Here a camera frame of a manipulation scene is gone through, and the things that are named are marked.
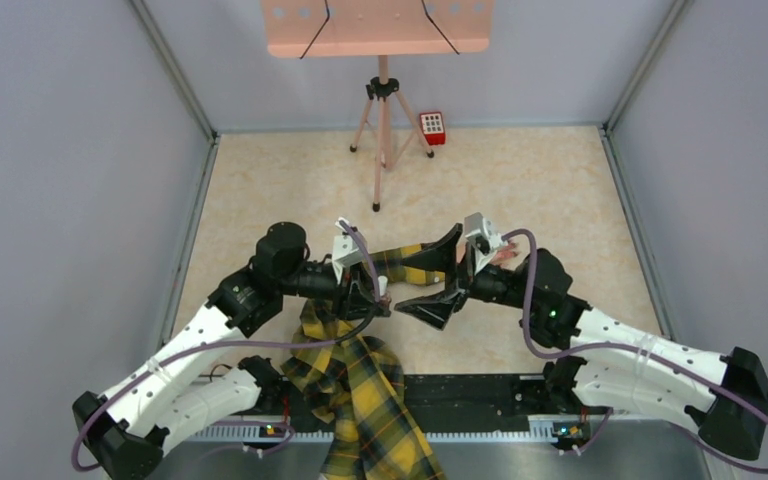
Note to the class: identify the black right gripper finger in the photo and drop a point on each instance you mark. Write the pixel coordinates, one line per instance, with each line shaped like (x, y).
(434, 310)
(440, 256)

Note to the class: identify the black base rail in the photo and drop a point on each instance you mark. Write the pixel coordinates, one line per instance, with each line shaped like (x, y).
(476, 408)

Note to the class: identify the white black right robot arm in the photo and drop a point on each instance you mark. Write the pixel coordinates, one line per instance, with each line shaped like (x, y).
(593, 359)

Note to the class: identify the mannequin hand painted nails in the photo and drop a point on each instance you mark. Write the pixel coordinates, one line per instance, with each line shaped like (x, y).
(508, 252)

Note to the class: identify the yellow plaid shirt sleeve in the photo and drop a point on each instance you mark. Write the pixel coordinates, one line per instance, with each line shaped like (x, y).
(358, 387)

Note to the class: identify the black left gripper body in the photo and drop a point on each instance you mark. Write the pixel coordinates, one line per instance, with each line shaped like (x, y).
(346, 291)

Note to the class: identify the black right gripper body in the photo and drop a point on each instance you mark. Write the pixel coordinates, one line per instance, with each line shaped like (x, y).
(494, 283)

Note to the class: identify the red keypad box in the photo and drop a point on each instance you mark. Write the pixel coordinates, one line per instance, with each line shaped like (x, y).
(433, 127)

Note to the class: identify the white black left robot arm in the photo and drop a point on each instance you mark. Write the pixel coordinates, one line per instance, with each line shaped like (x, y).
(129, 428)

